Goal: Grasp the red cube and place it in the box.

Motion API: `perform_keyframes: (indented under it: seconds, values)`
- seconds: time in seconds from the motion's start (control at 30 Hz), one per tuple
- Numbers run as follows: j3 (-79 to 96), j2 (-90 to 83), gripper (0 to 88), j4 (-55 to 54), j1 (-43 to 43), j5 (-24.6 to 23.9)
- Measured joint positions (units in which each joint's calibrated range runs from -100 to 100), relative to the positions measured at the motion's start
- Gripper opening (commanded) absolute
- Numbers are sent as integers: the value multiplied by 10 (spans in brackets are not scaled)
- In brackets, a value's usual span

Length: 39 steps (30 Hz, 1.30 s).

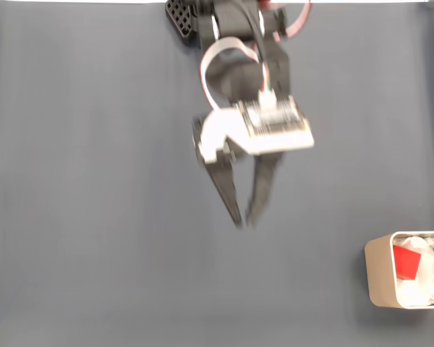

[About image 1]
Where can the red cube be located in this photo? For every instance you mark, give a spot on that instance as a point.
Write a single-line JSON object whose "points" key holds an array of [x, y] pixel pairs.
{"points": [[407, 262]]}

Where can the beige metal box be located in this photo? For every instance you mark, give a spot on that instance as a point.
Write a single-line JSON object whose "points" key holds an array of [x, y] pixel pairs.
{"points": [[379, 274]]}

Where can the grey table mat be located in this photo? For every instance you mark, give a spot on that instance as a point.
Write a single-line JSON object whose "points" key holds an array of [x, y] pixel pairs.
{"points": [[130, 217]]}

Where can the white crumpled paper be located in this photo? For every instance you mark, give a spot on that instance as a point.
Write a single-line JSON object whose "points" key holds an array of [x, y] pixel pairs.
{"points": [[426, 285]]}

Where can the camera board on white mount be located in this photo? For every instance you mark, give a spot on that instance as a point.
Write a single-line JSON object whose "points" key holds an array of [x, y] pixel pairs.
{"points": [[267, 126]]}

